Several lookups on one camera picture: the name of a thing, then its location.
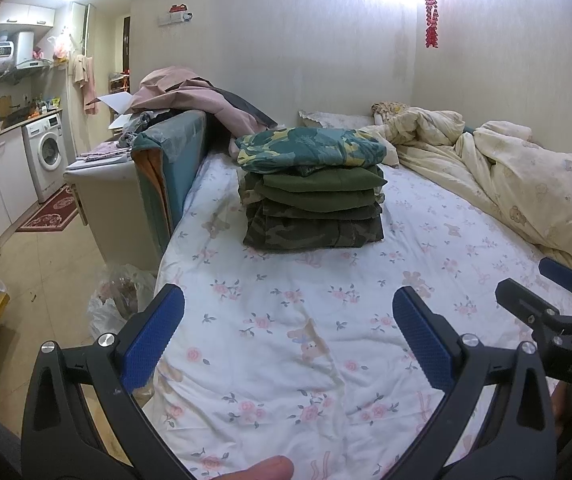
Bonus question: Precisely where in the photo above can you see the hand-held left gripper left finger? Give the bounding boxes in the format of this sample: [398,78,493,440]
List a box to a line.
[21,284,202,480]

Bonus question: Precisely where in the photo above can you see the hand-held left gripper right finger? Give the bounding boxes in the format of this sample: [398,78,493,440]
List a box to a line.
[391,286,559,480]

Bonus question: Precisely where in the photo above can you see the green floral shorts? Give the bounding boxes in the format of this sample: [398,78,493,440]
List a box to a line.
[235,127,388,173]

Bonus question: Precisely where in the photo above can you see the camouflage folded pants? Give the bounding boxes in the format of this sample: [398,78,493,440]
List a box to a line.
[242,210,385,250]

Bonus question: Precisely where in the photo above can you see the dark olive folded pants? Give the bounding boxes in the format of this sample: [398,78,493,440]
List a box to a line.
[245,199,383,222]

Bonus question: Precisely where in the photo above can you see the green folded pants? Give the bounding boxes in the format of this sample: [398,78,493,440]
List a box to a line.
[243,164,386,211]

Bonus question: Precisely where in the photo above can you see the person's right hand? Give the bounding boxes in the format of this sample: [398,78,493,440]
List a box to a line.
[550,382,572,443]

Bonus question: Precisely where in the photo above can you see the person's left hand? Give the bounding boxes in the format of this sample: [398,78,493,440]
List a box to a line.
[209,455,295,480]

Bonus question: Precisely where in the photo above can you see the clear plastic bag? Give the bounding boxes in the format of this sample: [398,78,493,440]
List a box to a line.
[87,264,158,343]

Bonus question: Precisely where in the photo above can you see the cream bear-print duvet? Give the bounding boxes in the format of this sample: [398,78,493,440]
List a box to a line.
[361,102,572,286]

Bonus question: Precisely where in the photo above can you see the white floral bed sheet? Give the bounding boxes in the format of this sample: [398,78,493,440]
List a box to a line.
[153,130,572,480]

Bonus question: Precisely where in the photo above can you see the white side cabinet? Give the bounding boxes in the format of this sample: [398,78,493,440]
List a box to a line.
[63,152,167,273]

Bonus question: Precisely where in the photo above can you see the red patterned rug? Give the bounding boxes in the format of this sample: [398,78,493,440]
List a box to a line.
[15,184,81,233]

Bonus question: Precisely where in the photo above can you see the pink patterned cloth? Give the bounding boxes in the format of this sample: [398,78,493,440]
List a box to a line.
[73,139,134,163]

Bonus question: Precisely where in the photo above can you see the white washing machine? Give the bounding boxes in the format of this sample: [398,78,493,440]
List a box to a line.
[21,114,67,203]

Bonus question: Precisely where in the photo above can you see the white lace pillow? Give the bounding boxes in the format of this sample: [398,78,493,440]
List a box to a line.
[298,109,374,131]

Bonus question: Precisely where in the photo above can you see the white paper sheet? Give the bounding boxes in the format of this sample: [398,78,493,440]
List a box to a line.
[97,91,134,117]

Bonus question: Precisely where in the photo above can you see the pink clothes pile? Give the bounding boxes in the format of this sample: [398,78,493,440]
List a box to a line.
[131,65,267,136]

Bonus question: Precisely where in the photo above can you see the dark jacket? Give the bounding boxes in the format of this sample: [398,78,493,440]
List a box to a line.
[201,85,279,128]

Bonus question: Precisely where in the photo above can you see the hanging pink towel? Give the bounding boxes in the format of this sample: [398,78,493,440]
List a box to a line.
[68,54,98,115]

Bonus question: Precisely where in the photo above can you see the range hood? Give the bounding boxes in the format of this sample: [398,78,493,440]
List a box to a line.
[13,57,53,72]

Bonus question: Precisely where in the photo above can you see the pink plastic bag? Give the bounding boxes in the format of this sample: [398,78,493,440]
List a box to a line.
[48,35,72,63]

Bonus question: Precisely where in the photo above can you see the white water heater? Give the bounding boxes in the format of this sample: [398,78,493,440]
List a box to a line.
[0,31,36,71]

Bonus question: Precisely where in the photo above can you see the red firecracker wall decoration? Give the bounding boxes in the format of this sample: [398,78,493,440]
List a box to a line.
[423,0,442,50]

